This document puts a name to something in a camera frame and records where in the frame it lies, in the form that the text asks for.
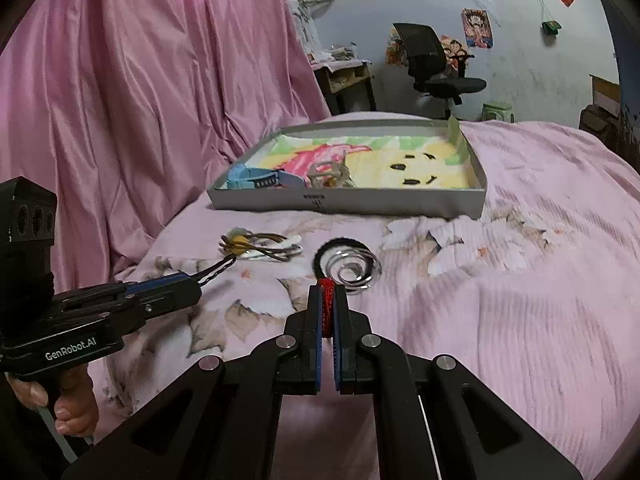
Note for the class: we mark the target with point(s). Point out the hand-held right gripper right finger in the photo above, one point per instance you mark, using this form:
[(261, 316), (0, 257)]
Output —
[(338, 350)]

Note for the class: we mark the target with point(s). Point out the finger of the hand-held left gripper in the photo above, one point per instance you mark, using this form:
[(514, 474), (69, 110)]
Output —
[(150, 284), (165, 305)]

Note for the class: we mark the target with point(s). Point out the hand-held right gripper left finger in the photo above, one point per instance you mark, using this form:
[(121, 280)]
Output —
[(318, 350)]

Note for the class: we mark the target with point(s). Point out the thin silver bangle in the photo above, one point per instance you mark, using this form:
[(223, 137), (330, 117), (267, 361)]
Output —
[(351, 286)]

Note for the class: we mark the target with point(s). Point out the grey cardboard box tray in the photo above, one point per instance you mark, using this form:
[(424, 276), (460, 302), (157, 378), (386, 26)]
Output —
[(350, 203)]

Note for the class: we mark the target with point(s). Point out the person's left hand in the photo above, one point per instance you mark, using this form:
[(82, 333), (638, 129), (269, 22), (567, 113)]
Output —
[(80, 410)]

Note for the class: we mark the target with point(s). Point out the blue wristwatch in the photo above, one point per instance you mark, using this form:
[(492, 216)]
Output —
[(250, 178)]

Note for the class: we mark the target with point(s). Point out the pink satin curtain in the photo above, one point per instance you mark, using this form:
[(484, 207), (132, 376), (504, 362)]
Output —
[(125, 85)]

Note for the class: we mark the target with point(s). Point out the beige hair claw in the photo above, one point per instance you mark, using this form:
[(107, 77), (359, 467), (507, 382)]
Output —
[(325, 175)]

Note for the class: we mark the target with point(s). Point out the cartoon printed paper liner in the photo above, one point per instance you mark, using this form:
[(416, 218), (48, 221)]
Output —
[(380, 160)]

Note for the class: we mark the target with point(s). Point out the dark wooden desk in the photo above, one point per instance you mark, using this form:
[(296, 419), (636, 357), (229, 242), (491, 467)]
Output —
[(345, 81)]

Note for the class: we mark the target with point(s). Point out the green plastic stool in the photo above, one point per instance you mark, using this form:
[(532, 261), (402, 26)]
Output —
[(497, 109)]

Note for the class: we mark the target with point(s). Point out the pile of desk clutter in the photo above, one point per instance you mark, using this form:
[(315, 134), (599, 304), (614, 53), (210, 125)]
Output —
[(340, 56)]

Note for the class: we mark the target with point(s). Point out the white hanging clothes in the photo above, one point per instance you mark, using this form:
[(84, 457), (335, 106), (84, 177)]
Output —
[(310, 20)]

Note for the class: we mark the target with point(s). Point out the black office chair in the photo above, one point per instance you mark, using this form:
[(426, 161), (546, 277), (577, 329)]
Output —
[(425, 45)]

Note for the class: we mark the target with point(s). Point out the dark bag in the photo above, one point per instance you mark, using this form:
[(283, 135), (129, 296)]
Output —
[(600, 125)]

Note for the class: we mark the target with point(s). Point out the blue patterned cloth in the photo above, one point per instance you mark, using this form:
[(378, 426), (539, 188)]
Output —
[(631, 125)]

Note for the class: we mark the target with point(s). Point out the brown wooden cabinet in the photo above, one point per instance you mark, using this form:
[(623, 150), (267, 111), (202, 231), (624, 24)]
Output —
[(605, 91)]

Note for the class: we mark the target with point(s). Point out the cartoon wall poster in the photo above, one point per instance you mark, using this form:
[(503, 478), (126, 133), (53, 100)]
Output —
[(477, 29)]

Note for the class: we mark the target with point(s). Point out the green hanging wall ornament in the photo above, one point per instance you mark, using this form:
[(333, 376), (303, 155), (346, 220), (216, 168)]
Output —
[(551, 27)]

